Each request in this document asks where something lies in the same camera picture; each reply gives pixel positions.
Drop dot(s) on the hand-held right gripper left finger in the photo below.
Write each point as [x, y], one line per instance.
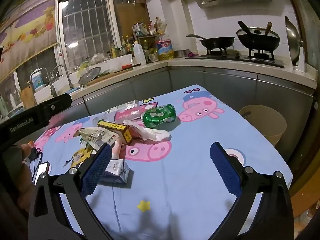
[96, 170]

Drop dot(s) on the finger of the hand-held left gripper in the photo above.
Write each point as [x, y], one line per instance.
[60, 102]

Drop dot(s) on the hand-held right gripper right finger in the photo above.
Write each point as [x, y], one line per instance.
[225, 172]

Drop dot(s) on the yellow packet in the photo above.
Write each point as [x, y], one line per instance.
[80, 157]

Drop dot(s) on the blue white small carton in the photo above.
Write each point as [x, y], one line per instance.
[117, 171]

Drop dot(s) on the printed wrapper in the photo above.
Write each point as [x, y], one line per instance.
[93, 136]

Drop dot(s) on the yellow brown small box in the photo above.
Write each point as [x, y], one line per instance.
[117, 131]

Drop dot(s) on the beige plastic bin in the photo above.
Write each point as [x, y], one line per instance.
[270, 130]

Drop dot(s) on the clear plastic bottle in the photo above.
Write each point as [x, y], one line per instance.
[125, 110]

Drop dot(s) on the white tissue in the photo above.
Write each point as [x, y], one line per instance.
[155, 133]

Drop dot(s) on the green crushed can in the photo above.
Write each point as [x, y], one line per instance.
[158, 116]

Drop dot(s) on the person's left hand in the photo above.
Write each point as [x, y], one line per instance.
[26, 151]

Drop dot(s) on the steel faucet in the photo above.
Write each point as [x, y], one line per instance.
[66, 76]
[48, 78]

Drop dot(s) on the black small device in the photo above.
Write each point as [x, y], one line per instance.
[33, 153]

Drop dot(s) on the wooden cutting board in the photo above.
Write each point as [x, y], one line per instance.
[28, 97]

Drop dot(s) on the blue white container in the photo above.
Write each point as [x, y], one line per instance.
[37, 81]

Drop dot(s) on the blue cartoon pig cloth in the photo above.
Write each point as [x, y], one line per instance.
[187, 167]

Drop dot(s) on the round mesh lid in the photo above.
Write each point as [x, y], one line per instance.
[88, 76]

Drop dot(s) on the smartphone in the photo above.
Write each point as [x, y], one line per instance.
[42, 171]

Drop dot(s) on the white plastic tub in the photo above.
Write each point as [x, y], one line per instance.
[117, 63]

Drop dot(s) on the barred window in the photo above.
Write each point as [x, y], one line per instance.
[85, 25]

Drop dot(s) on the row of sauce bottles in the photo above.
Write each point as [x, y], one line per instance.
[122, 48]

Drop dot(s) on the grey kitchen cabinet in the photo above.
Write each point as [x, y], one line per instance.
[225, 85]

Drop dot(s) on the white plastic jug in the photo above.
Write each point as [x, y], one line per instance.
[139, 55]

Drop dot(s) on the brown board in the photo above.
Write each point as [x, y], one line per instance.
[131, 15]

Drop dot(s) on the black gas stove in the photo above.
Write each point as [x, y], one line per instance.
[237, 58]

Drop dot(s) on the pile of snack bags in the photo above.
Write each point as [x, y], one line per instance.
[150, 27]

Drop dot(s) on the large cooking oil bottle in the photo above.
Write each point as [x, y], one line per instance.
[164, 47]

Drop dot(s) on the purple cloth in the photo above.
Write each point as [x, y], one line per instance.
[193, 54]

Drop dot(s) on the steel bowl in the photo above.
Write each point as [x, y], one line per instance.
[179, 54]

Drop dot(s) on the black frying pan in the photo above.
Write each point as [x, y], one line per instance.
[220, 42]

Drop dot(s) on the black wok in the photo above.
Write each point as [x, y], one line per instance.
[257, 43]

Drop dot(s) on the white lid stand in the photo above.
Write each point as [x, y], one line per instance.
[303, 60]

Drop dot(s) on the glass pot lid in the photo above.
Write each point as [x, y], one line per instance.
[257, 32]

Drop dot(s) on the steel wok lid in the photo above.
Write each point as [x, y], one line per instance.
[292, 40]

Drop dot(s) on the fruit wall poster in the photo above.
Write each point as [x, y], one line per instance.
[25, 30]

